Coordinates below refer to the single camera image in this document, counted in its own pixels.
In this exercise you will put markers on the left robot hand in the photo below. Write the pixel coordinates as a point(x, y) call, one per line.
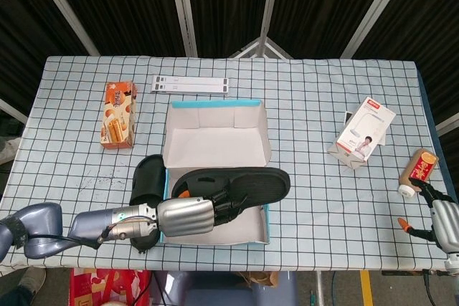
point(184, 218)

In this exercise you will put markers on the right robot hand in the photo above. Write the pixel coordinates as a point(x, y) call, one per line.
point(446, 223)

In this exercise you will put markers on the black slipper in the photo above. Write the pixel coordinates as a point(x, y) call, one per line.
point(261, 184)
point(148, 177)

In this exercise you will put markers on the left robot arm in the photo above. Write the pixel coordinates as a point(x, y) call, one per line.
point(100, 225)

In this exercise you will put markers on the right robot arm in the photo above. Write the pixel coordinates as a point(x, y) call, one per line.
point(453, 261)

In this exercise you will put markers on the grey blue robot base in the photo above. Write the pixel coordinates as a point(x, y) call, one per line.
point(222, 291)

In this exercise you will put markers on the light blue shoe box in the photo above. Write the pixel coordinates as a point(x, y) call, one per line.
point(215, 130)

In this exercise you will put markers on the orange biscuit box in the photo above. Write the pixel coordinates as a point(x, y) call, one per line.
point(116, 119)

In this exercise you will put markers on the white lamp box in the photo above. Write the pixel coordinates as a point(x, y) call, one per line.
point(362, 134)

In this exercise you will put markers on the brown drink bottle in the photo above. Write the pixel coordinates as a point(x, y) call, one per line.
point(419, 170)

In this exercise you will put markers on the brown paper bag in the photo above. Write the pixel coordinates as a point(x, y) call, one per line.
point(261, 279)

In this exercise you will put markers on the red shopping bag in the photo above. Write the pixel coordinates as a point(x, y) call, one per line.
point(107, 288)

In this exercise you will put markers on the blue checkered tablecloth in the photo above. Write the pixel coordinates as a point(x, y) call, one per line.
point(322, 195)

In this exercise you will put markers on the white label strip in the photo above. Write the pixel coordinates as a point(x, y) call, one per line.
point(193, 79)
point(190, 88)

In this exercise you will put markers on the metal table leg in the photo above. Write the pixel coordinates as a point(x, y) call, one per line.
point(319, 288)

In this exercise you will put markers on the small black white card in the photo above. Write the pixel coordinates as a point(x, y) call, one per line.
point(348, 118)

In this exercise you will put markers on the grey sneaker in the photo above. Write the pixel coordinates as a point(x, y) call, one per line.
point(34, 279)

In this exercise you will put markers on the triangular metal frame brace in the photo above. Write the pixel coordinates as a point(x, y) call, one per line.
point(260, 49)

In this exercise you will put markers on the white metal frame post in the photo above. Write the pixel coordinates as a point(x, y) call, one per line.
point(64, 8)
point(376, 8)
point(183, 8)
point(269, 1)

